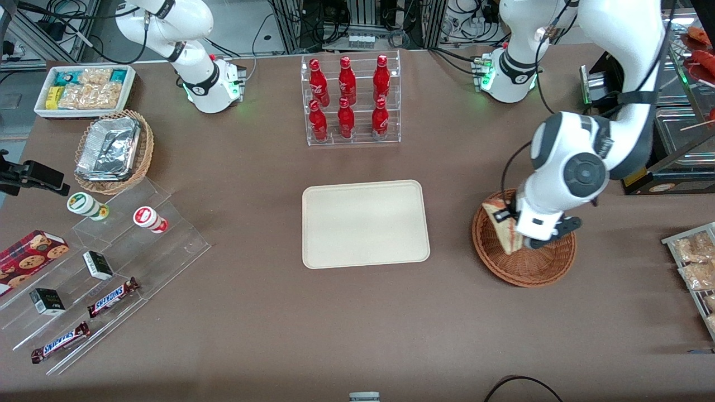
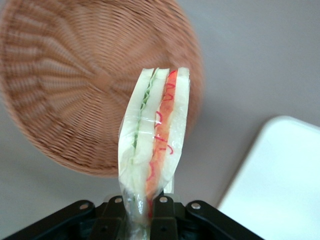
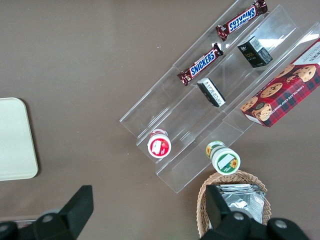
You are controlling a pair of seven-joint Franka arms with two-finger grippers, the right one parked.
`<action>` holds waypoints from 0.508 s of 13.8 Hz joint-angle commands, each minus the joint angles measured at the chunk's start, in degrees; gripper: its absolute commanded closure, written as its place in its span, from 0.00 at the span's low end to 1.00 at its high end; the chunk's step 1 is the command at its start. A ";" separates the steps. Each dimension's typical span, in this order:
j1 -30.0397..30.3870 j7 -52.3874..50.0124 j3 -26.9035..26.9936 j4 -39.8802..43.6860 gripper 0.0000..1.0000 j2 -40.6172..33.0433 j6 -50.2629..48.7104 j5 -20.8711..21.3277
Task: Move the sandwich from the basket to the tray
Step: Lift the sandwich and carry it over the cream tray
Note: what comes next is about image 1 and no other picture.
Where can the yellow snack packet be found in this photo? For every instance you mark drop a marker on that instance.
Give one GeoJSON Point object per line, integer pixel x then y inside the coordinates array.
{"type": "Point", "coordinates": [53, 97]}

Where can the white power strip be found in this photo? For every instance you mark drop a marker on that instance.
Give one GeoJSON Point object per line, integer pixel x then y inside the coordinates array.
{"type": "Point", "coordinates": [362, 42]}

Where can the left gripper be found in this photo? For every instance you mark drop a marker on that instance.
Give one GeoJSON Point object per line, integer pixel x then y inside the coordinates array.
{"type": "Point", "coordinates": [513, 206]}

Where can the triangular sandwich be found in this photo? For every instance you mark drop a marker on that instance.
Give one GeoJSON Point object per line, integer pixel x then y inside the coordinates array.
{"type": "Point", "coordinates": [503, 237]}

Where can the orange fried food piece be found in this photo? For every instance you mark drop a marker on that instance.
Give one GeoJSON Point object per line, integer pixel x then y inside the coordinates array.
{"type": "Point", "coordinates": [701, 34]}

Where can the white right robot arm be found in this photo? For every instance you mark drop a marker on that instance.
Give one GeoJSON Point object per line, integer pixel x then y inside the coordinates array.
{"type": "Point", "coordinates": [206, 84]}

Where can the clear bag of crackers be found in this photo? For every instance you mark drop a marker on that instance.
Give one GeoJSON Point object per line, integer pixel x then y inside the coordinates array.
{"type": "Point", "coordinates": [95, 76]}
{"type": "Point", "coordinates": [106, 96]}
{"type": "Point", "coordinates": [75, 96]}

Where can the small black box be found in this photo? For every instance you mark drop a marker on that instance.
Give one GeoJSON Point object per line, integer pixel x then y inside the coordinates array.
{"type": "Point", "coordinates": [98, 265]}
{"type": "Point", "coordinates": [47, 301]}

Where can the black device on mount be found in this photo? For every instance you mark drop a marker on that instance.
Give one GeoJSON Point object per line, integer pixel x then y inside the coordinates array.
{"type": "Point", "coordinates": [42, 176]}

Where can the red tartan cookie box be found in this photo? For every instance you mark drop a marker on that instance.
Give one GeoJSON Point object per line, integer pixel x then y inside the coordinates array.
{"type": "Point", "coordinates": [28, 259]}

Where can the aluminium frame shelf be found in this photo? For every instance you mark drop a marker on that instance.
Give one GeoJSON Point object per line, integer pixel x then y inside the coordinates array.
{"type": "Point", "coordinates": [33, 33]}

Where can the beige plastic tray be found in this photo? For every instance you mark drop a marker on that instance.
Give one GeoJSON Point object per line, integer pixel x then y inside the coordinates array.
{"type": "Point", "coordinates": [335, 223]}

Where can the red lid cup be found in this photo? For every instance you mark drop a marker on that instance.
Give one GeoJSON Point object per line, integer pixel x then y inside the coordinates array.
{"type": "Point", "coordinates": [146, 216]}

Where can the small grey object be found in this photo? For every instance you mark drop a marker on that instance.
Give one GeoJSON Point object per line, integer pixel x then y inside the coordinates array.
{"type": "Point", "coordinates": [364, 397]}

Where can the white rectangular snack bin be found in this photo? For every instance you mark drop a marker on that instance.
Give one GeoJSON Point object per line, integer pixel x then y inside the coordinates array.
{"type": "Point", "coordinates": [84, 114]}

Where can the aluminium frame rack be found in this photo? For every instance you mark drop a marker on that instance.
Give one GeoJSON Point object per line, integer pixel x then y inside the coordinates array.
{"type": "Point", "coordinates": [290, 28]}

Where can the clear acrylic stepped display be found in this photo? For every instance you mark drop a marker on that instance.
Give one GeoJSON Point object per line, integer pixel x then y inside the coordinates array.
{"type": "Point", "coordinates": [167, 251]}

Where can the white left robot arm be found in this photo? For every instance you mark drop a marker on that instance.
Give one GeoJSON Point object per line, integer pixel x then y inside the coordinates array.
{"type": "Point", "coordinates": [625, 84]}

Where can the round brown wicker basket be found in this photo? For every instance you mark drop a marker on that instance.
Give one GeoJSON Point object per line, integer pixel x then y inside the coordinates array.
{"type": "Point", "coordinates": [536, 268]}

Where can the light wicker basket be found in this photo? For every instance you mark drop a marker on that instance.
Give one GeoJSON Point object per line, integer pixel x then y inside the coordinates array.
{"type": "Point", "coordinates": [143, 162]}

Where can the aluminium foil container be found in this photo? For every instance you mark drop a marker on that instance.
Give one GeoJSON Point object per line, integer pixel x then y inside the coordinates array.
{"type": "Point", "coordinates": [109, 148]}

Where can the green lid cup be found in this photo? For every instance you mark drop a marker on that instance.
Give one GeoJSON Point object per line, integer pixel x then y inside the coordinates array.
{"type": "Point", "coordinates": [81, 203]}

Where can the Snickers chocolate bar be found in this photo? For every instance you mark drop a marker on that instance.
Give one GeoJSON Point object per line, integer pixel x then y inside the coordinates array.
{"type": "Point", "coordinates": [60, 342]}
{"type": "Point", "coordinates": [111, 297]}

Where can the teal snack packet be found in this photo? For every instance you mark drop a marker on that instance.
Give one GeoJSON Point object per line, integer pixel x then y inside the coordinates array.
{"type": "Point", "coordinates": [66, 78]}
{"type": "Point", "coordinates": [119, 76]}

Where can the clear acrylic bottle rack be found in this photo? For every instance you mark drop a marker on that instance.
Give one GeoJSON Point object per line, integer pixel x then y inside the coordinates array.
{"type": "Point", "coordinates": [364, 140]}

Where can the black food warmer machine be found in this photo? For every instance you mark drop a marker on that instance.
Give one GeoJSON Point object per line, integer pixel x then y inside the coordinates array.
{"type": "Point", "coordinates": [692, 187]}

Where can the grey metal box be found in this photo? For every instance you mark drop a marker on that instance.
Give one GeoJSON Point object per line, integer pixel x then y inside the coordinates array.
{"type": "Point", "coordinates": [593, 84]}

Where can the red cola bottle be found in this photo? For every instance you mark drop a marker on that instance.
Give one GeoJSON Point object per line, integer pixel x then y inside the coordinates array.
{"type": "Point", "coordinates": [318, 123]}
{"type": "Point", "coordinates": [346, 121]}
{"type": "Point", "coordinates": [381, 78]}
{"type": "Point", "coordinates": [380, 120]}
{"type": "Point", "coordinates": [318, 84]}
{"type": "Point", "coordinates": [347, 81]}

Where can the clear bag of fried snacks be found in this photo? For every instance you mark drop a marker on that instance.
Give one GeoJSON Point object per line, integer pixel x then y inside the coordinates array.
{"type": "Point", "coordinates": [695, 248]}
{"type": "Point", "coordinates": [711, 324]}
{"type": "Point", "coordinates": [698, 276]}
{"type": "Point", "coordinates": [710, 302]}

